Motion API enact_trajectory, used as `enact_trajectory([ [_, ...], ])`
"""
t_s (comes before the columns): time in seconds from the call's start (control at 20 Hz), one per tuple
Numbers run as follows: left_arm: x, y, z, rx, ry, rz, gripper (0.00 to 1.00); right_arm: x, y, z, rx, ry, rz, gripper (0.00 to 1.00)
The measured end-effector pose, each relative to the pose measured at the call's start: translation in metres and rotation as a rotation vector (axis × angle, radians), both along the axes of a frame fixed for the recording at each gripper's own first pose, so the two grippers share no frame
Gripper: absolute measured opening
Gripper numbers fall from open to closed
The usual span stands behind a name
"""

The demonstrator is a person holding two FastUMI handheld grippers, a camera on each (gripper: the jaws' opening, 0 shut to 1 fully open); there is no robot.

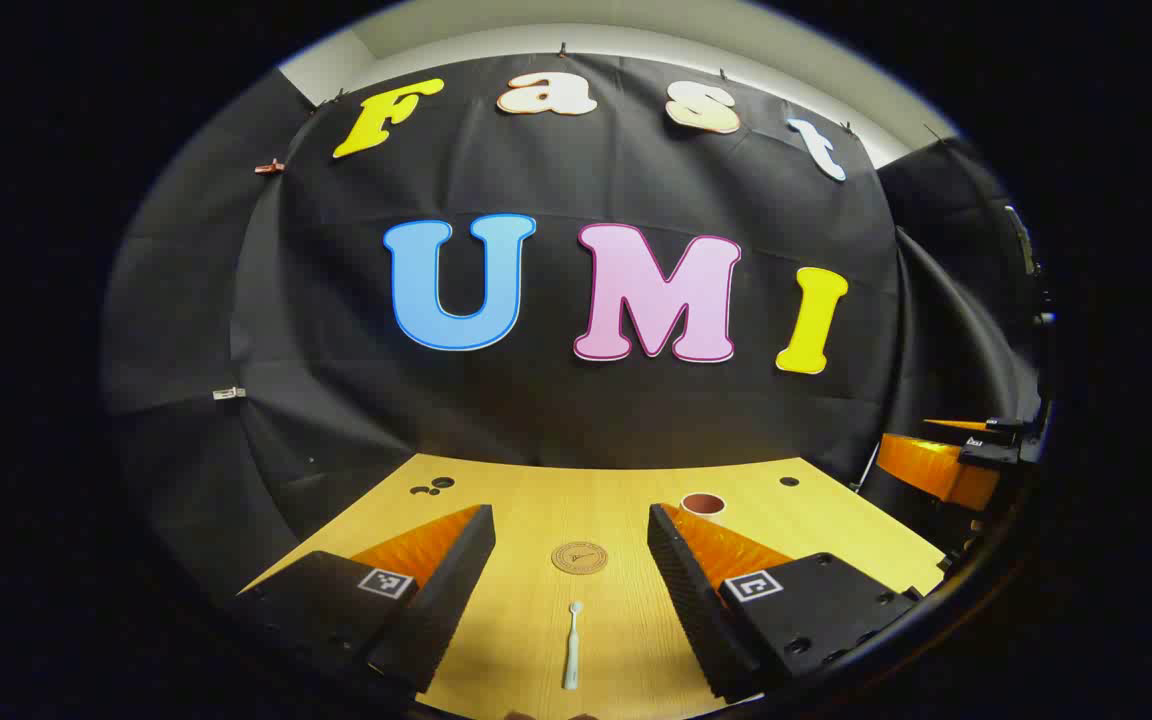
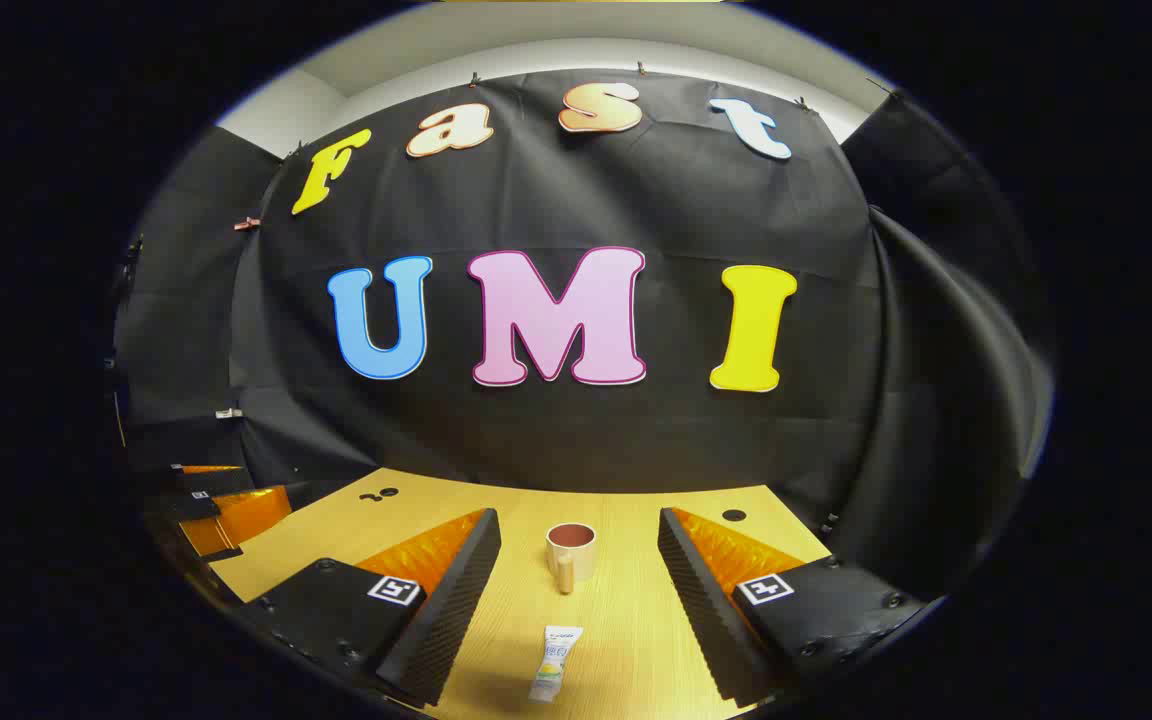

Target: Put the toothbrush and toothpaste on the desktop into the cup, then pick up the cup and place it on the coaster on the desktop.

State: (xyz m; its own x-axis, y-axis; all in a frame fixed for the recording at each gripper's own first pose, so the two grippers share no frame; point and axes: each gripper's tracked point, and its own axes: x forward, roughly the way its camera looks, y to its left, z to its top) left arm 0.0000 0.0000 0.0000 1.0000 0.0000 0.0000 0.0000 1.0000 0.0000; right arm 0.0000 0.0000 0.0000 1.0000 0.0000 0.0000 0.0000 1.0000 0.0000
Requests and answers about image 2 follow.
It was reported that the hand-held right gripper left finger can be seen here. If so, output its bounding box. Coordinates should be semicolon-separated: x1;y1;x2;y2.
234;507;503;709

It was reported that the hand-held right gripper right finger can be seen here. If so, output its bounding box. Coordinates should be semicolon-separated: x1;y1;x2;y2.
657;506;942;706

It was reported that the black backdrop cloth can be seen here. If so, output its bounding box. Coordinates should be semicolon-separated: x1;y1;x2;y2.
111;68;1052;601

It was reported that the white toothpaste tube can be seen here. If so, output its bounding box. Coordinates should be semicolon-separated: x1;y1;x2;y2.
528;626;584;704

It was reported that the wooden desktop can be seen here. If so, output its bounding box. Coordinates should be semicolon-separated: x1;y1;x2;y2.
208;467;832;720

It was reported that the beige cup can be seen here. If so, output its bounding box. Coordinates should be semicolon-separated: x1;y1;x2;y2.
546;522;597;595

